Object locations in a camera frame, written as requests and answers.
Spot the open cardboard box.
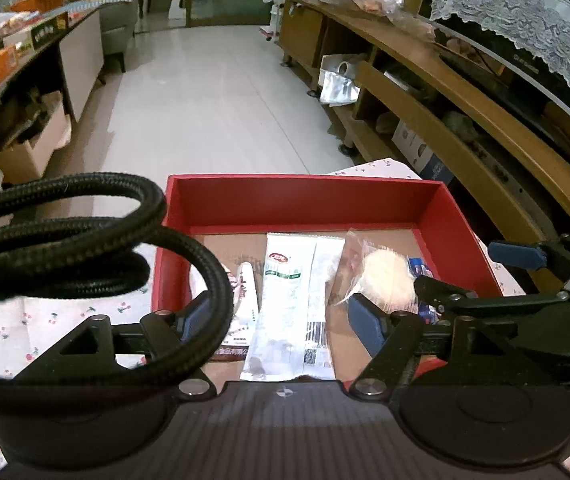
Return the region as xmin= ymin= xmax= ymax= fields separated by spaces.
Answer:
xmin=0 ymin=100 xmax=73 ymax=183

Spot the black braided cable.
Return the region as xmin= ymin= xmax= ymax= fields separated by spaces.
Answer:
xmin=0 ymin=172 xmax=236 ymax=413

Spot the grey armchair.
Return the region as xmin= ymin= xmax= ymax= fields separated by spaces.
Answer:
xmin=100 ymin=1 xmax=139 ymax=74

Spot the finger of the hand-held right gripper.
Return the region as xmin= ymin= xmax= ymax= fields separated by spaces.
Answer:
xmin=489 ymin=235 xmax=570 ymax=271
xmin=414 ymin=275 xmax=570 ymax=313

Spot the white lace cloth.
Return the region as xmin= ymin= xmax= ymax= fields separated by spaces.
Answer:
xmin=430 ymin=0 xmax=570 ymax=108

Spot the red cardboard box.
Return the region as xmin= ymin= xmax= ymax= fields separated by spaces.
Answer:
xmin=151 ymin=174 xmax=503 ymax=396

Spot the orange basket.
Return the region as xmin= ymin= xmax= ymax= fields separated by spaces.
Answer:
xmin=11 ymin=0 xmax=66 ymax=14

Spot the long white green-print packet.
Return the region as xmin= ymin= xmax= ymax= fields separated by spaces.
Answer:
xmin=239 ymin=232 xmax=346 ymax=381

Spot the white red-print snack packet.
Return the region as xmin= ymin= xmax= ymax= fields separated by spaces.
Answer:
xmin=190 ymin=260 xmax=262 ymax=361

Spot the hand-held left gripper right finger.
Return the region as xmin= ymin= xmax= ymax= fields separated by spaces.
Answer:
xmin=349 ymin=292 xmax=512 ymax=402

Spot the clear packet with pale bun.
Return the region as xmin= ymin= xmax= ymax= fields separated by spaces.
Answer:
xmin=327 ymin=229 xmax=418 ymax=313

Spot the cherry print tablecloth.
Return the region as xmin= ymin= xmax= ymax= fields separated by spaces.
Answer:
xmin=0 ymin=157 xmax=526 ymax=378

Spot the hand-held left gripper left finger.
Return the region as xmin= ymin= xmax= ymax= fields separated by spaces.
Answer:
xmin=14 ymin=292 xmax=217 ymax=401

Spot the white sideboard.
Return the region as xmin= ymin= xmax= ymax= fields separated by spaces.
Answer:
xmin=0 ymin=0 xmax=106 ymax=196

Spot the white appliance box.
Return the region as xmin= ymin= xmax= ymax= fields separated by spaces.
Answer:
xmin=392 ymin=120 xmax=437 ymax=172

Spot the silver foil bag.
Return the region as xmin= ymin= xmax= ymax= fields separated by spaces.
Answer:
xmin=319 ymin=55 xmax=362 ymax=107

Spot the black television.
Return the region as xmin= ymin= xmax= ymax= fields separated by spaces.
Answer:
xmin=415 ymin=0 xmax=570 ymax=153

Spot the dark green printed box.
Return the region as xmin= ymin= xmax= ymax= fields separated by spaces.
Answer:
xmin=32 ymin=10 xmax=70 ymax=51

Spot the wooden television cabinet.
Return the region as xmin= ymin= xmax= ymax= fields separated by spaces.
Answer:
xmin=280 ymin=0 xmax=570 ymax=261

